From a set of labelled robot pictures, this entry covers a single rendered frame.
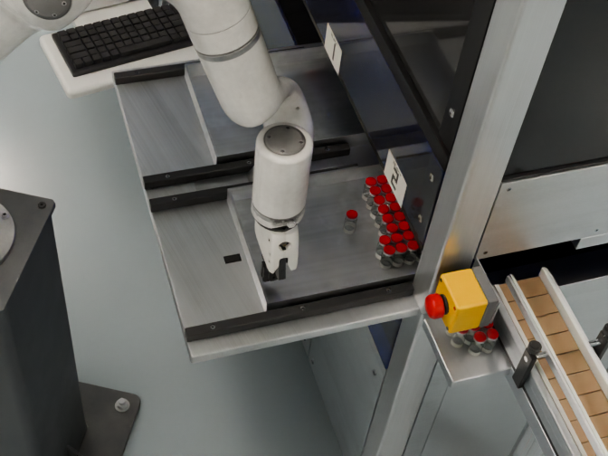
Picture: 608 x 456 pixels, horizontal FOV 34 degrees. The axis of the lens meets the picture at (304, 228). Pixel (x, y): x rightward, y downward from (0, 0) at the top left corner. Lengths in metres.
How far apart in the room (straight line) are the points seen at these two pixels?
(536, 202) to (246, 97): 0.50
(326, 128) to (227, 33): 0.73
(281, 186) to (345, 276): 0.34
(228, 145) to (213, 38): 0.66
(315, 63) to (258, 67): 0.79
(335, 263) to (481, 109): 0.50
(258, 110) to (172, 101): 0.67
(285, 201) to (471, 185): 0.27
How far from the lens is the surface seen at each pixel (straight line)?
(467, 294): 1.59
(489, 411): 2.20
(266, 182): 1.47
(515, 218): 1.60
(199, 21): 1.28
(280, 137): 1.46
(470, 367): 1.70
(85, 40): 2.25
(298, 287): 1.73
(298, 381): 2.66
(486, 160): 1.45
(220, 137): 1.95
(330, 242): 1.80
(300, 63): 2.12
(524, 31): 1.29
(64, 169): 3.11
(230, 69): 1.32
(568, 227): 1.70
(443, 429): 2.19
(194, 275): 1.74
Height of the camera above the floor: 2.28
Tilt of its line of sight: 51 degrees down
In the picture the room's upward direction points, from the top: 8 degrees clockwise
